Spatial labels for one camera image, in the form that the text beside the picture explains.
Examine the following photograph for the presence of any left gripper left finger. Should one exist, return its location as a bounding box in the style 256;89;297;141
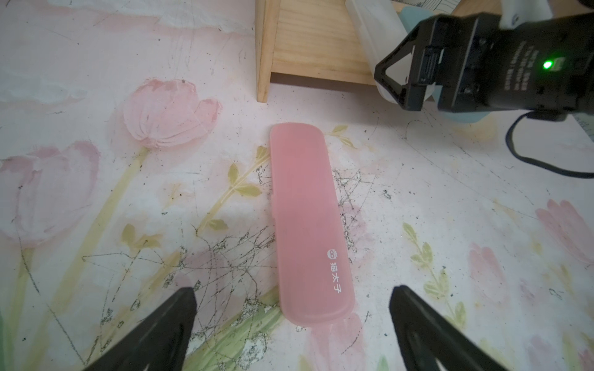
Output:
87;288;197;371

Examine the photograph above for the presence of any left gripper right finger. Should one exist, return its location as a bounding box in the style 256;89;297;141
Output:
389;285;504;371

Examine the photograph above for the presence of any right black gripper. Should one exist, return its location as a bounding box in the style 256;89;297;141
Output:
374;13;593;114

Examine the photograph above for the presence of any clear pencil case with label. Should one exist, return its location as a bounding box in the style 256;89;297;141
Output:
345;0;408;104

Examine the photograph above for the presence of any pink pencil case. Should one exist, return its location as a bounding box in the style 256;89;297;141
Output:
270;123;355;327

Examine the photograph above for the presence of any light blue pencil case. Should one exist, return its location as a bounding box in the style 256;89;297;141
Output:
398;6;489;124

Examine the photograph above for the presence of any wooden two-tier shelf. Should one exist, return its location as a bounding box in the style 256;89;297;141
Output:
254;0;502;104

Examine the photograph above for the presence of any black camera cable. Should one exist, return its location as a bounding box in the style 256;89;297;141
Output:
504;110;594;180

